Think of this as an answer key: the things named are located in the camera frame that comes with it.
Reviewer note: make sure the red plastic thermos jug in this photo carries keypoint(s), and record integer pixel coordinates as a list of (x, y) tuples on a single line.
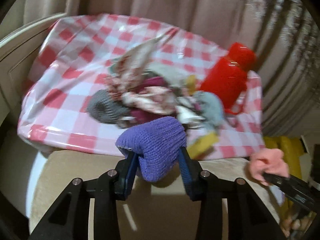
[(228, 78)]

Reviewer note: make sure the red white checkered tablecloth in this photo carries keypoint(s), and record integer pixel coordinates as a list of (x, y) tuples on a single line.
[(75, 59)]

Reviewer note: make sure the yellow leather sofa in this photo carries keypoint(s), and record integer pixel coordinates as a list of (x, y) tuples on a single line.
[(292, 149)]

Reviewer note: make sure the purple knitted hat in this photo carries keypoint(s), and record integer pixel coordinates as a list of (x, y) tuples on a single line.
[(157, 144)]

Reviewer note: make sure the light grey cloth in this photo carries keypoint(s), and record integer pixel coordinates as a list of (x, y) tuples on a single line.
[(211, 109)]

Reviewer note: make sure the red white patterned cloth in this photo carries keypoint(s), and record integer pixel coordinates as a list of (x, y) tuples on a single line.
[(124, 83)]

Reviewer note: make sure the grey knitted hat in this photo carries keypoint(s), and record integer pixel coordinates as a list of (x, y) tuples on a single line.
[(104, 109)]

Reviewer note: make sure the pink soft cloth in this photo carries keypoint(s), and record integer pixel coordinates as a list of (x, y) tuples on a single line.
[(268, 161)]

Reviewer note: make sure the maroon cloth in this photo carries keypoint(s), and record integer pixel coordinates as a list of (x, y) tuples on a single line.
[(150, 84)]

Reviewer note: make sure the yellow sponge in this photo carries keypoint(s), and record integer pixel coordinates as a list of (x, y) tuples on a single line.
[(202, 145)]

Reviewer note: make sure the beige patterned curtain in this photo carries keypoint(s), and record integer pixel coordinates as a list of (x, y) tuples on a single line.
[(283, 34)]

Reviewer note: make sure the cream wooden furniture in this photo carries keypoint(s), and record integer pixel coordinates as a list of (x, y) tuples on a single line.
[(18, 51)]

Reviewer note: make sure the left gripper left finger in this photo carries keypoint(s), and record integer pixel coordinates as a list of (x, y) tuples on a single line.
[(126, 170)]

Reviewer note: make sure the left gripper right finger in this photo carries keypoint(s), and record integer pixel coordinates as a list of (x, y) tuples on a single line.
[(189, 170)]

